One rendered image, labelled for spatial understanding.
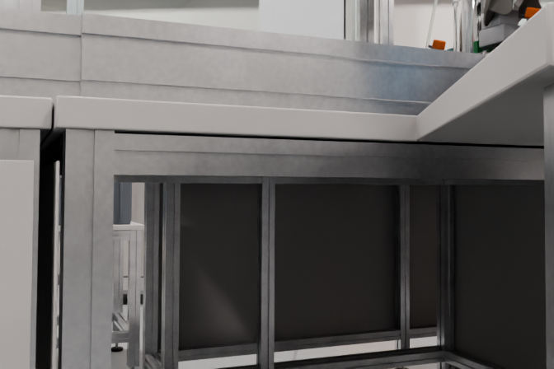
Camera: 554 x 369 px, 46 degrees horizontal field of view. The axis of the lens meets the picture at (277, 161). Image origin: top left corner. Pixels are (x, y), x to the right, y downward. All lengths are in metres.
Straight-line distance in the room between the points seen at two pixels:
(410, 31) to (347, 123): 4.43
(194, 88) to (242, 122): 0.10
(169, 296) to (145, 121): 1.50
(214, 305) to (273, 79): 1.83
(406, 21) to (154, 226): 3.25
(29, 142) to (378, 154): 0.37
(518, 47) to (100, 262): 0.44
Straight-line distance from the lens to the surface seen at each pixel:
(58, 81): 0.74
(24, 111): 0.65
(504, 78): 0.38
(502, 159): 0.86
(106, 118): 0.64
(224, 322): 2.56
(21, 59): 0.74
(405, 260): 2.83
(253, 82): 0.77
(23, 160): 0.66
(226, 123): 0.67
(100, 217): 0.65
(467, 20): 2.19
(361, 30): 1.22
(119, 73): 0.73
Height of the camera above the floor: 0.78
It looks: 2 degrees up
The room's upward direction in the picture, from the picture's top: straight up
